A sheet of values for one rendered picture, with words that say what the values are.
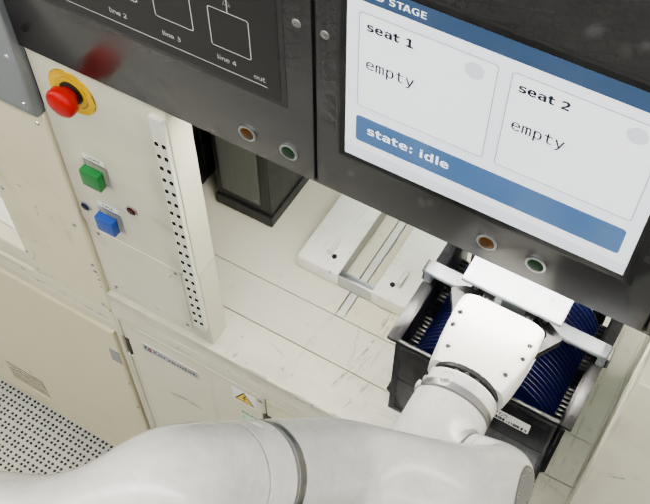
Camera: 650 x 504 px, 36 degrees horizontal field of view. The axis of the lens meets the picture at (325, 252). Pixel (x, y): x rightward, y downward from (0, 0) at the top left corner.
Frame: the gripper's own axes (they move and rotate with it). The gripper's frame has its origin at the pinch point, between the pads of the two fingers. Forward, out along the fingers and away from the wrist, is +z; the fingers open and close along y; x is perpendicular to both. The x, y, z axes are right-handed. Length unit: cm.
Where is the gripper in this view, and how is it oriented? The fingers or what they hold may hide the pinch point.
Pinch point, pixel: (524, 282)
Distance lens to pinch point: 114.6
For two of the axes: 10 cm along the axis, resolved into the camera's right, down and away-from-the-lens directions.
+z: 5.1, -7.1, 4.9
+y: 8.6, 4.2, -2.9
